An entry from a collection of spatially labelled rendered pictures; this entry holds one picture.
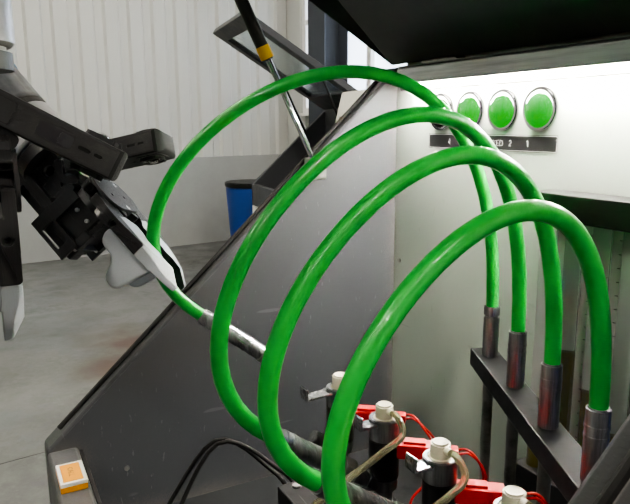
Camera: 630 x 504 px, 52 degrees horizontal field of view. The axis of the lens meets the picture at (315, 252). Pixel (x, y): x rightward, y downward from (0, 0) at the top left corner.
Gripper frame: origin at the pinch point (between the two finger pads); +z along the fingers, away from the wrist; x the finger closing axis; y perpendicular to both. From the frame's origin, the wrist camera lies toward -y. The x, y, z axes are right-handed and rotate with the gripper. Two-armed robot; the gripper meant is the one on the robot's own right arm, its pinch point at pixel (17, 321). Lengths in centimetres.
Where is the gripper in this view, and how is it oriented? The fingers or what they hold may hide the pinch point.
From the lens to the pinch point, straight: 55.4
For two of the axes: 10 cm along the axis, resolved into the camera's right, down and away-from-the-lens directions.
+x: 4.7, 1.7, -8.7
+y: -8.8, 1.0, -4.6
